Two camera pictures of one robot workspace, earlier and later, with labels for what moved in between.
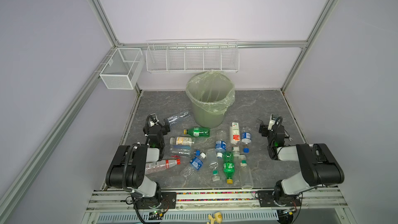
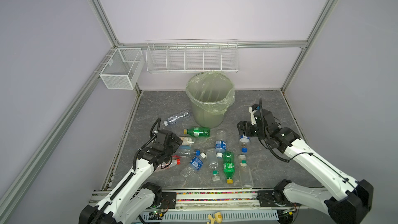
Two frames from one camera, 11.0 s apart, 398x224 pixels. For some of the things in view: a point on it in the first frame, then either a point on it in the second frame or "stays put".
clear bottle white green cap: x=246 y=180 stays put
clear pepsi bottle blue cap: x=182 y=151 stays put
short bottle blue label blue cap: x=246 y=138 stays put
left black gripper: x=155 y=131 to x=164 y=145
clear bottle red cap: x=151 y=168 stays put
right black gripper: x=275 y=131 to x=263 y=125
